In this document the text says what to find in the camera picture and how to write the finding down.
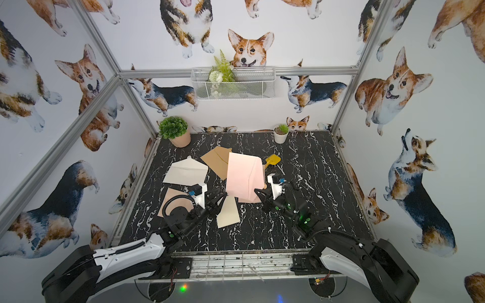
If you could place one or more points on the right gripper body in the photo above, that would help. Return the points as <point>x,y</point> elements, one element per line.
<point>281,206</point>

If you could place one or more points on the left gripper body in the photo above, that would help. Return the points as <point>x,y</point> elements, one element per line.
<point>209,204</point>

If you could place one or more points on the pink envelope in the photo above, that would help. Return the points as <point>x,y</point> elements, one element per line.
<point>244,174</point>

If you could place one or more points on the white envelope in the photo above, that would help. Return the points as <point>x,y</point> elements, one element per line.
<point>187,172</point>

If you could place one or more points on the brown kraft envelope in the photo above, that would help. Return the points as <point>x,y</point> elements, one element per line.
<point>217,160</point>

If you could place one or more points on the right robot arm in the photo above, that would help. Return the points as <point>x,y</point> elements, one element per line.
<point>375,264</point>

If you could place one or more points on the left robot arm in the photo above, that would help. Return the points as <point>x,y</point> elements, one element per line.
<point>86,272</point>

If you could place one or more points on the yellow toy shovel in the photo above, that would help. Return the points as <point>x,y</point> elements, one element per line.
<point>272,160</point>

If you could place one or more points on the small plant white pot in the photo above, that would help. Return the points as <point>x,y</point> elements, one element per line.
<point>280,133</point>

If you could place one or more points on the green plant pink pot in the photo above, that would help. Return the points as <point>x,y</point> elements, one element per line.
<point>175,129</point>

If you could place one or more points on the fern and white flower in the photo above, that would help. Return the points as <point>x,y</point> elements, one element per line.
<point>222,78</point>

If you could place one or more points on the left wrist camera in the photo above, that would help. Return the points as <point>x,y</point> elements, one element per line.
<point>197,192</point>

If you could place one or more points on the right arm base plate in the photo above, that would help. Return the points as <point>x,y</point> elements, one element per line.
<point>307,265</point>

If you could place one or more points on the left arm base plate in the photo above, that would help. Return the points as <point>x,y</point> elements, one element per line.
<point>176,268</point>

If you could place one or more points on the white wire wall basket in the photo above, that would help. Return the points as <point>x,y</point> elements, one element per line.
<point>244,84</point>

